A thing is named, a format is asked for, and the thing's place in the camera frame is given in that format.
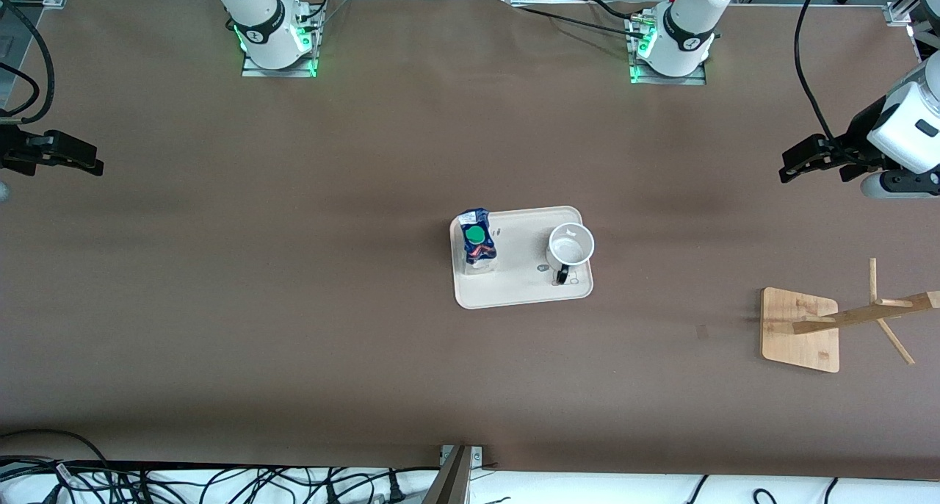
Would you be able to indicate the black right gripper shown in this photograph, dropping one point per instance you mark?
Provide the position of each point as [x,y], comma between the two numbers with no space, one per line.
[16,151]

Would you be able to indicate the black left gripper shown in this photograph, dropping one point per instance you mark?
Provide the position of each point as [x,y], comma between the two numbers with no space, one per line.
[856,138]

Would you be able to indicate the blue milk carton green cap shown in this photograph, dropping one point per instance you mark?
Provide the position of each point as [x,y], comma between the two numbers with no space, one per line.
[477,234]

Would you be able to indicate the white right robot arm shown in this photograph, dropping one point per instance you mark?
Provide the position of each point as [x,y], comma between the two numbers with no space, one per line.
[257,15]

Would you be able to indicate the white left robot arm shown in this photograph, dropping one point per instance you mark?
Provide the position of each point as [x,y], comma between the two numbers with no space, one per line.
[687,19]

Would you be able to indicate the wooden mug tree stand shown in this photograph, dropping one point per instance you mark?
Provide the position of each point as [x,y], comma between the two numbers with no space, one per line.
[797,335]

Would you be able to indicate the cream plastic tray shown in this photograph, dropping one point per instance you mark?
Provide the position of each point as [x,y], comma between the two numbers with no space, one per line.
[521,291]

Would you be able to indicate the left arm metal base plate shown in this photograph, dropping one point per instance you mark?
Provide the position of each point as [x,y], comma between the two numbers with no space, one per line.
[668,80]

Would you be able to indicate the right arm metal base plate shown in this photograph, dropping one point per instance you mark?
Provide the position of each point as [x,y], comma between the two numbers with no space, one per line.
[279,72]

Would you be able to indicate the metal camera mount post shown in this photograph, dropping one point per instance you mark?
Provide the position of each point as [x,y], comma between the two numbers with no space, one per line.
[454,478]

